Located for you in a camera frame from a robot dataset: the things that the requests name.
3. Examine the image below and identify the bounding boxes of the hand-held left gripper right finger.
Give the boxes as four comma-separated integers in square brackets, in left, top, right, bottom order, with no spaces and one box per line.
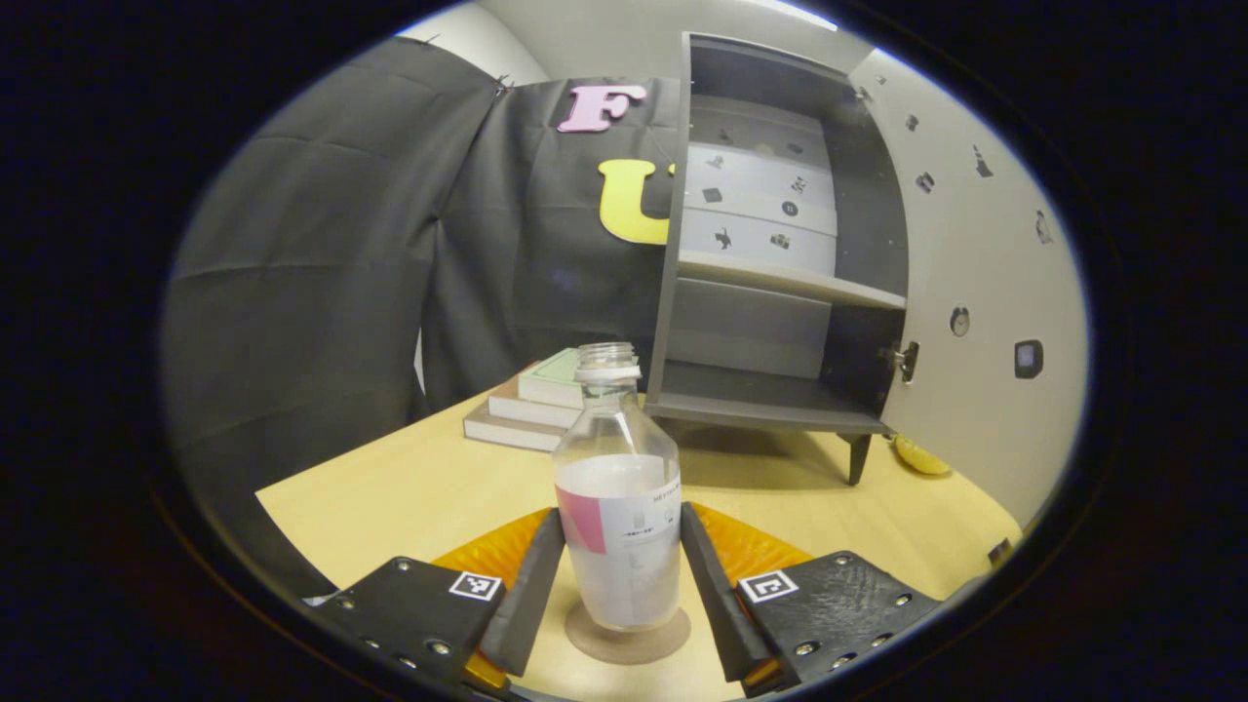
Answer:
[680,501,942,698]

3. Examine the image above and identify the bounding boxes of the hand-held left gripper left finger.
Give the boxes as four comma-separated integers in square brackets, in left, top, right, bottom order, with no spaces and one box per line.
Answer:
[312,507,566,695]

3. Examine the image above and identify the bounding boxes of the round brown coaster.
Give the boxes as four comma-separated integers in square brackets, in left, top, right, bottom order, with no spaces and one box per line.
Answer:
[565,600,692,666]

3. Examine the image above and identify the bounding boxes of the clear plastic bottle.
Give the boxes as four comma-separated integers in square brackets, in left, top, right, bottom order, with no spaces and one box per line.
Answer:
[552,342,683,632]

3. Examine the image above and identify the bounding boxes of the grey cabinet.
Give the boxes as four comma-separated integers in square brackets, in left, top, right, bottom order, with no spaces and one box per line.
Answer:
[643,32,913,486]

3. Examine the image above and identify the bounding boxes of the grey cabinet door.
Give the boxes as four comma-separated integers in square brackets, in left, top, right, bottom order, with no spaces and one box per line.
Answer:
[846,47,1090,527]

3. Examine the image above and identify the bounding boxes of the light grey cabinet shelf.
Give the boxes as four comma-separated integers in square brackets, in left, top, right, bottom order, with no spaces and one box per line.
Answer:
[678,250,908,311]

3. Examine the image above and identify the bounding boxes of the small yellow object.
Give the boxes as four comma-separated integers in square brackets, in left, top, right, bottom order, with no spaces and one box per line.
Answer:
[892,434,953,478]

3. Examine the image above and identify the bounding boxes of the black backdrop cloth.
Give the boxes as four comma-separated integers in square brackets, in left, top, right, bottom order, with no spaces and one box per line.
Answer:
[161,37,688,601]

